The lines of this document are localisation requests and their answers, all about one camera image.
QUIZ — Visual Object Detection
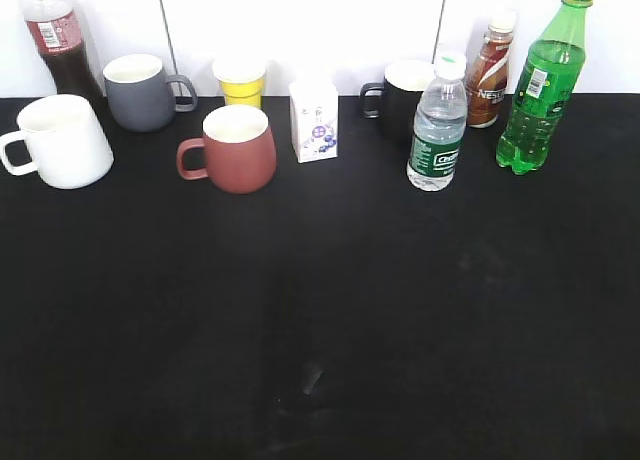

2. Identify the white ceramic mug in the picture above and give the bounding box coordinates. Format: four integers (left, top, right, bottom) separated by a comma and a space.
1, 94, 114, 190

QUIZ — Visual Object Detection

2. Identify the green soda bottle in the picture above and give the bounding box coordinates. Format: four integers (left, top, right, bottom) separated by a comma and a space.
496, 0, 593, 175

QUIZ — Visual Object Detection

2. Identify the yellow paper cup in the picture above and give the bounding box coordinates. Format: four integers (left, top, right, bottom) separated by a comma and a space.
212, 56, 266, 109

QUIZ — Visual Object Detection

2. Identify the cola bottle red label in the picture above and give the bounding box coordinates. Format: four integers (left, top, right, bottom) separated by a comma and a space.
19, 0, 103, 105

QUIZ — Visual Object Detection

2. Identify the red ceramic mug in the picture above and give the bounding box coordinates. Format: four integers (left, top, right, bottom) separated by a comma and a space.
176, 104, 277, 194

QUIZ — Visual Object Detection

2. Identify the white blueberry milk carton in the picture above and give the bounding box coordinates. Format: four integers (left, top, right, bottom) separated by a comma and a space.
289, 71, 338, 163

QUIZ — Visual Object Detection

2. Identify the black ceramic mug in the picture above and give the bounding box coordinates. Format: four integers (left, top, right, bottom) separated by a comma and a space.
359, 60, 435, 147

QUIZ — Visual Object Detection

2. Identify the clear water bottle green label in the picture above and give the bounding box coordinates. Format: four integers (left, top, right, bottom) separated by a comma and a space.
406, 50, 468, 192

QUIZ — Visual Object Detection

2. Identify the brown coffee drink bottle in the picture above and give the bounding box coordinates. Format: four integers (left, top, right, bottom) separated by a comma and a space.
465, 10, 517, 128

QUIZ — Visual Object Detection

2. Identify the grey ceramic mug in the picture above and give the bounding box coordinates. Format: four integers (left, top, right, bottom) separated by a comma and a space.
102, 54, 198, 133

